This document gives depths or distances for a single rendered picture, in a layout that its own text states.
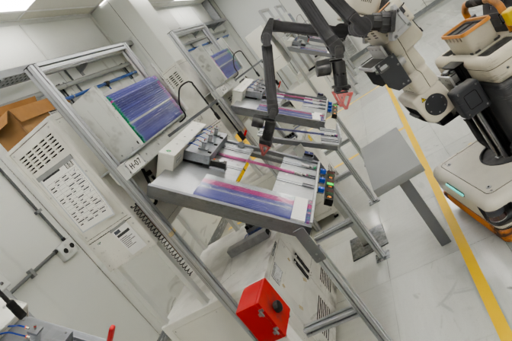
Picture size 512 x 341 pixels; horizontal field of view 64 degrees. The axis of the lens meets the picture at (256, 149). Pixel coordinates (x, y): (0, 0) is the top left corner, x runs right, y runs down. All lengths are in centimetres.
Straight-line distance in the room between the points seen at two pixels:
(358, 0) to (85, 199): 149
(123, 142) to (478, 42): 166
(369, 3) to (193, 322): 169
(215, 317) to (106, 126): 102
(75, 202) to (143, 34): 358
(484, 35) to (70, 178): 195
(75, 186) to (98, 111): 35
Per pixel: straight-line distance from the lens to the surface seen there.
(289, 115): 306
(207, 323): 214
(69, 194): 202
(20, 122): 207
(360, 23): 181
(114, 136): 192
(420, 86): 206
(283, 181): 204
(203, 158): 203
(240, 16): 982
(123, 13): 544
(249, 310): 142
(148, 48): 535
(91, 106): 193
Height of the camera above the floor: 140
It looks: 10 degrees down
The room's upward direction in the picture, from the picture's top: 37 degrees counter-clockwise
